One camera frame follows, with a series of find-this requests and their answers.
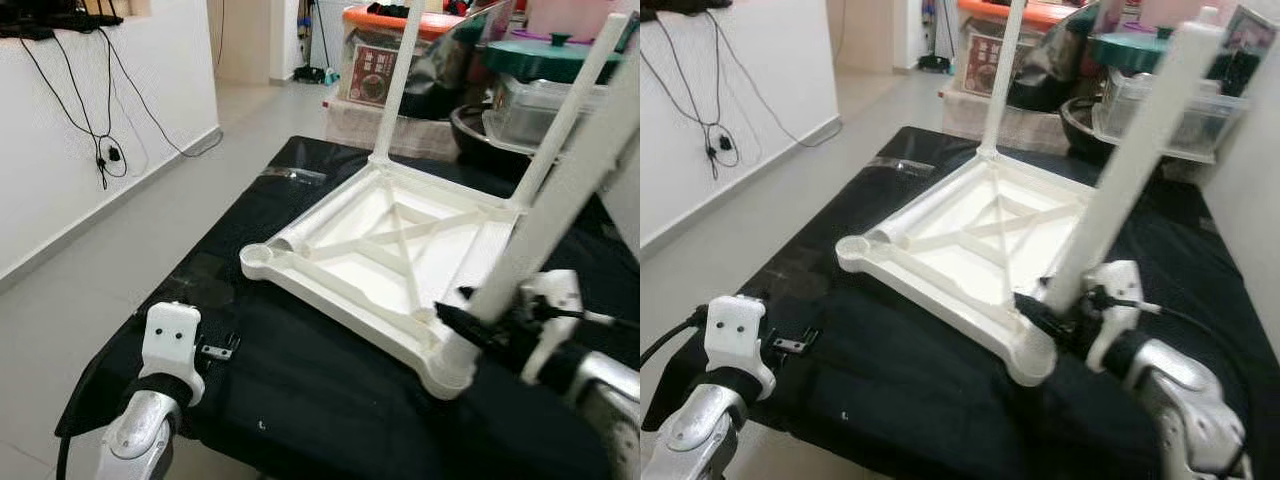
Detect white plastic table top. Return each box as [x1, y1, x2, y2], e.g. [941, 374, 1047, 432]
[240, 155, 561, 401]
[835, 148, 1111, 386]

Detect clear flat tape patch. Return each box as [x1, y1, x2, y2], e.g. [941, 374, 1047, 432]
[170, 255, 236, 291]

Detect black round wok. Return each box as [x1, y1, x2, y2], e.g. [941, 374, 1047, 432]
[450, 103, 531, 176]
[1060, 95, 1121, 161]

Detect clear crinkled tape strip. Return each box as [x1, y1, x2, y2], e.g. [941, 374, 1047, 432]
[870, 158, 936, 179]
[260, 165, 326, 186]

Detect clear plastic storage box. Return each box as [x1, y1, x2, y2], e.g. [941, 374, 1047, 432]
[483, 78, 611, 156]
[1092, 72, 1246, 161]

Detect beige patterned cloth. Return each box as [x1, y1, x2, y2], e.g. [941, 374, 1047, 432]
[325, 95, 461, 161]
[940, 85, 1071, 151]

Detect black glossy bag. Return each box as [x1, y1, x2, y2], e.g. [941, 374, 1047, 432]
[1008, 0, 1101, 111]
[400, 0, 511, 121]

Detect green round pot lid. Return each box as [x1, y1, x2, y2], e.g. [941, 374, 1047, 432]
[483, 32, 621, 83]
[1090, 28, 1191, 73]

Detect orange plastic lid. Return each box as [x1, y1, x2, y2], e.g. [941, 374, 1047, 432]
[958, 0, 1076, 29]
[342, 3, 461, 39]

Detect pink plastic container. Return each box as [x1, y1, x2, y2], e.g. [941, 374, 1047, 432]
[525, 0, 621, 41]
[1140, 0, 1231, 26]

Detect black router box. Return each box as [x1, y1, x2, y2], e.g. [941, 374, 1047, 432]
[0, 10, 126, 39]
[640, 0, 736, 21]

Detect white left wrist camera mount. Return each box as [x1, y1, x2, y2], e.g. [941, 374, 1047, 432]
[703, 295, 776, 401]
[140, 303, 206, 406]

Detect black wall power cable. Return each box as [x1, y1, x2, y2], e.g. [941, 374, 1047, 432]
[20, 25, 226, 191]
[650, 10, 846, 181]

